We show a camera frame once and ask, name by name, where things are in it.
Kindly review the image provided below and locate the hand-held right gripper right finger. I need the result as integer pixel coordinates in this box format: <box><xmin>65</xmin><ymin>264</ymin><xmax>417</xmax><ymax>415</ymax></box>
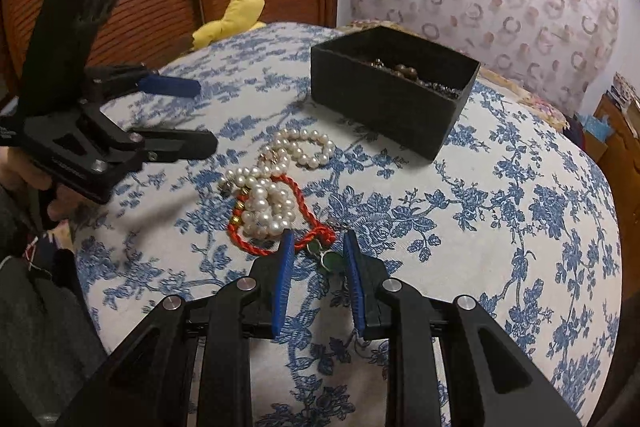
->
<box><xmin>342</xmin><ymin>229</ymin><xmax>584</xmax><ymax>427</ymax></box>

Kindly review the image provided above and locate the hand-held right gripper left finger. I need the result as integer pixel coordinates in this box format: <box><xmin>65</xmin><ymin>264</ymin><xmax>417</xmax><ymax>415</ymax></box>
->
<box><xmin>55</xmin><ymin>229</ymin><xmax>297</xmax><ymax>427</ymax></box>

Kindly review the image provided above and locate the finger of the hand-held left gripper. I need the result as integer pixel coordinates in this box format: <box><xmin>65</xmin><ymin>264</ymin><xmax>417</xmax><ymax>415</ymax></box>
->
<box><xmin>86</xmin><ymin>63</ymin><xmax>202</xmax><ymax>98</ymax></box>
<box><xmin>125</xmin><ymin>129</ymin><xmax>220</xmax><ymax>166</ymax></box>

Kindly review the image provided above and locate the green jade pendant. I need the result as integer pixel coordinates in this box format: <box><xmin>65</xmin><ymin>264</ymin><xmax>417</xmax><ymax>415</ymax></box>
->
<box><xmin>307</xmin><ymin>241</ymin><xmax>349</xmax><ymax>276</ymax></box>

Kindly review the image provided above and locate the red cord bracelet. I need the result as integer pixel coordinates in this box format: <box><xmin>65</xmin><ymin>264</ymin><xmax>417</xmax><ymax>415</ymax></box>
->
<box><xmin>227</xmin><ymin>173</ymin><xmax>337</xmax><ymax>257</ymax></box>

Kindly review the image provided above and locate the white pearl necklace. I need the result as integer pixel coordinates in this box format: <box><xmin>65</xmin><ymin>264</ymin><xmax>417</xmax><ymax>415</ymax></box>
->
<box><xmin>220</xmin><ymin>152</ymin><xmax>302</xmax><ymax>241</ymax></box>

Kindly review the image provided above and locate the white pearl bracelet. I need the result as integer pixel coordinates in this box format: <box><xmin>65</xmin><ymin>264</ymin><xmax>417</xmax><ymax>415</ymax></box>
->
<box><xmin>263</xmin><ymin>129</ymin><xmax>337</xmax><ymax>169</ymax></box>

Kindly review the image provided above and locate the black box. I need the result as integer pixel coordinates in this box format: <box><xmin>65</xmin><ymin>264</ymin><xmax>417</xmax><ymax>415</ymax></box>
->
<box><xmin>310</xmin><ymin>25</ymin><xmax>482</xmax><ymax>164</ymax></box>

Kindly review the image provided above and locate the dark bead bracelet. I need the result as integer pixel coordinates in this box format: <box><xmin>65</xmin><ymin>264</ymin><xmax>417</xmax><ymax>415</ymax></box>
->
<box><xmin>419</xmin><ymin>79</ymin><xmax>464</xmax><ymax>100</ymax></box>

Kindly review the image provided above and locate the brown bead bracelet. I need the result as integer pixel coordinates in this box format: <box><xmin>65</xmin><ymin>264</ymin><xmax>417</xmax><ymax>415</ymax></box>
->
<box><xmin>367</xmin><ymin>57</ymin><xmax>427</xmax><ymax>80</ymax></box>

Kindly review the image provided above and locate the person's left hand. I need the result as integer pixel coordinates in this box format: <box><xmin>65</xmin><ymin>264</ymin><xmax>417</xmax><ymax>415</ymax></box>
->
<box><xmin>0</xmin><ymin>147</ymin><xmax>84</xmax><ymax>223</ymax></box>

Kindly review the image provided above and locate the yellow plush toy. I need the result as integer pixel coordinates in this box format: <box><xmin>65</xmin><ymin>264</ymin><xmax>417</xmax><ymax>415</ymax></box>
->
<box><xmin>191</xmin><ymin>0</ymin><xmax>267</xmax><ymax>50</ymax></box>

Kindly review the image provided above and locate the blue floral quilt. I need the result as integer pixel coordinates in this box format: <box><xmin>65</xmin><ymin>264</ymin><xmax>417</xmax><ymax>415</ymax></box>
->
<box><xmin>74</xmin><ymin>22</ymin><xmax>624</xmax><ymax>427</ymax></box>

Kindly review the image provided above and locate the person's dark clothing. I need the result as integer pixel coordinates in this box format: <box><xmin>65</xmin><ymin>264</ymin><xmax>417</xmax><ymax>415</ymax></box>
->
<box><xmin>0</xmin><ymin>186</ymin><xmax>117</xmax><ymax>427</ymax></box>

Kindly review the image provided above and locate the blue crumpled bag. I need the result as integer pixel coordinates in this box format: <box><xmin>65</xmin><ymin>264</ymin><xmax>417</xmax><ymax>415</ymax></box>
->
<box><xmin>584</xmin><ymin>112</ymin><xmax>609</xmax><ymax>144</ymax></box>

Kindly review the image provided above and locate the wooden cabinet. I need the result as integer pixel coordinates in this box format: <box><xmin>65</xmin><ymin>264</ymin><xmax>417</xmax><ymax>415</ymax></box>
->
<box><xmin>592</xmin><ymin>94</ymin><xmax>640</xmax><ymax>219</ymax></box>

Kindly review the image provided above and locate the patterned storage bag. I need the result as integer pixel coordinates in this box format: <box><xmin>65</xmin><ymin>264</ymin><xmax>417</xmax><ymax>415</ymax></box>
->
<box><xmin>607</xmin><ymin>74</ymin><xmax>640</xmax><ymax>108</ymax></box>

